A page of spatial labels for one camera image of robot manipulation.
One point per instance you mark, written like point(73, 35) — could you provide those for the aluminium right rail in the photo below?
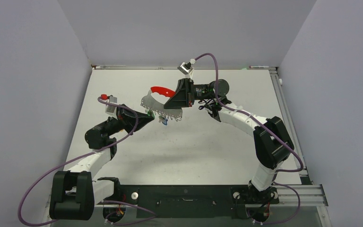
point(277, 84)

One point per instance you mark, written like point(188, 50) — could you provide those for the aluminium front rail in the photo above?
point(305, 195)

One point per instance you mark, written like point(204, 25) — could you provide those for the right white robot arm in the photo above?
point(272, 142)

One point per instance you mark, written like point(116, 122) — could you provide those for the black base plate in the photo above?
point(190, 210)

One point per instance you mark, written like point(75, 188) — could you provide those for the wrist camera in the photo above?
point(110, 105)
point(187, 68)

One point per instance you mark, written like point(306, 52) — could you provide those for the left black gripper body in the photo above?
point(125, 123)

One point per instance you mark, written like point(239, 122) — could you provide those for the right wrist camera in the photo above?
point(187, 68)

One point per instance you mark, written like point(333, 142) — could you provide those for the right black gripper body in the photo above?
point(195, 92)

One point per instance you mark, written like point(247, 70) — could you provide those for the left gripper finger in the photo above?
point(139, 121)
point(133, 114)

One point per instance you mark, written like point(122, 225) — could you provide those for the aluminium rail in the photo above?
point(305, 195)
point(124, 67)
point(277, 84)

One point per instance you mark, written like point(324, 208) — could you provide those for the green key tag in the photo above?
point(161, 119)
point(151, 114)

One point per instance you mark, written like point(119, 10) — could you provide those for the red-handled metal key holder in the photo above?
point(150, 103)

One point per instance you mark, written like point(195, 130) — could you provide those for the aluminium back rail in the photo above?
point(124, 67)

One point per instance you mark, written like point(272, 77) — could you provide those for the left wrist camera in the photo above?
point(110, 105)

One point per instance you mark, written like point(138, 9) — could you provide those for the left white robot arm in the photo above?
point(74, 192)

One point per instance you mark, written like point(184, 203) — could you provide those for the blue key tag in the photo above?
point(165, 121)

